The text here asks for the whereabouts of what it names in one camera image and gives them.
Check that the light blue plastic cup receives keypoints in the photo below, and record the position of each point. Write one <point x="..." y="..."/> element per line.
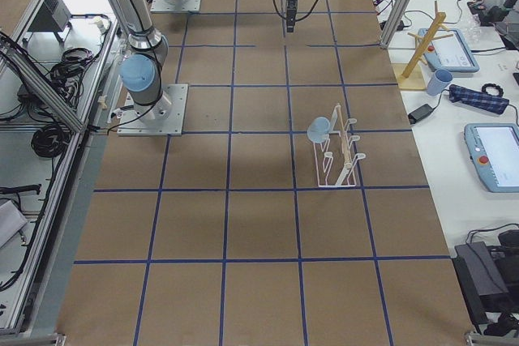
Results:
<point x="318" y="130"/>

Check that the blue cup on side table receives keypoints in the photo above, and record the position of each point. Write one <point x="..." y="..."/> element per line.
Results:
<point x="440" y="79"/>

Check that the wooden mug tree stand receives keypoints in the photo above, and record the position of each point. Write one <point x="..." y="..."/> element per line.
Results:
<point x="409" y="79"/>

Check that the blue teach pendant far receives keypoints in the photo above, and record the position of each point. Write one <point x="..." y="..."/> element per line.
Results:
<point x="450" y="51"/>

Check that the blue teach pendant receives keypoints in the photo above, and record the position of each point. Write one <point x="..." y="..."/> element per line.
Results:
<point x="450" y="51"/>
<point x="493" y="149"/>

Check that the blue plaid pouch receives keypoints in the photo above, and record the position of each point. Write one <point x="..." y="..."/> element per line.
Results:
<point x="479" y="100"/>

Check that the blue teach pendant near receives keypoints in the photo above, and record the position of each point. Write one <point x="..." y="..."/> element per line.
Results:
<point x="493" y="149"/>

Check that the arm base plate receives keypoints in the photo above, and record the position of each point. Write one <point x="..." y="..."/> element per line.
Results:
<point x="175" y="6"/>
<point x="165" y="118"/>

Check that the white wire cup rack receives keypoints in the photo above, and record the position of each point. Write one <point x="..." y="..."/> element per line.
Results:
<point x="335" y="159"/>

